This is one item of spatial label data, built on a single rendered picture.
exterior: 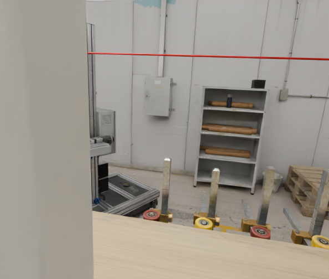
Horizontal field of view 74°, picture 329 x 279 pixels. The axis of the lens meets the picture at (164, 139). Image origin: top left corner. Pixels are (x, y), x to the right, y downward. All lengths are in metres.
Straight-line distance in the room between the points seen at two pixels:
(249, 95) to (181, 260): 3.09
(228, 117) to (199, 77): 0.79
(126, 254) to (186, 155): 3.06
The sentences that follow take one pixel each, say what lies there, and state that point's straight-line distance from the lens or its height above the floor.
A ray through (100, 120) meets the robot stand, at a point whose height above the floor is 1.14.
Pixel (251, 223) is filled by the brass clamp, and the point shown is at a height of 0.86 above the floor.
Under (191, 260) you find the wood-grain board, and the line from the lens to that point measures 0.91.
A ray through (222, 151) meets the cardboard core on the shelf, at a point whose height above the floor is 0.58.
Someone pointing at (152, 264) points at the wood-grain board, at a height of 0.90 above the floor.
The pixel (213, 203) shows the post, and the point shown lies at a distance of 1.19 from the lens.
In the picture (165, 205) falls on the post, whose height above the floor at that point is 0.89.
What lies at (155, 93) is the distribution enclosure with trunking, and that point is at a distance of 3.51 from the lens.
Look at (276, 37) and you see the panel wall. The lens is 3.83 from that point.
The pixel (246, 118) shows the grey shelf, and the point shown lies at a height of 1.09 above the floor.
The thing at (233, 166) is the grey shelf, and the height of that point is 0.26.
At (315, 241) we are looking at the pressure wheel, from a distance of 1.19.
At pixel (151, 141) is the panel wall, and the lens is 3.88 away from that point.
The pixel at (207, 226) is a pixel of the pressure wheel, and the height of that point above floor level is 0.91.
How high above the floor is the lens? 1.51
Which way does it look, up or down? 14 degrees down
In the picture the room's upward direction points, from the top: 3 degrees clockwise
